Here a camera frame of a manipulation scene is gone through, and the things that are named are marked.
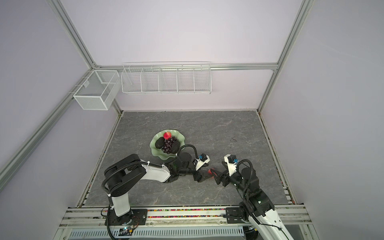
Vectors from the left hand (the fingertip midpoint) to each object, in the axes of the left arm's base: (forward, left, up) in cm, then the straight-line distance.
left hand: (210, 172), depth 83 cm
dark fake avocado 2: (+18, +20, 0) cm, 27 cm away
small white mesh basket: (+51, +69, +21) cm, 88 cm away
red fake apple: (+26, +25, +2) cm, 36 cm away
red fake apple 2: (-2, +1, +6) cm, 6 cm away
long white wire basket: (+57, +24, +24) cm, 67 cm away
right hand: (-1, -4, +9) cm, 10 cm away
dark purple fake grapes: (+21, +25, -1) cm, 32 cm away
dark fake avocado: (+23, +31, -1) cm, 38 cm away
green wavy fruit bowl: (+16, +31, -3) cm, 35 cm away
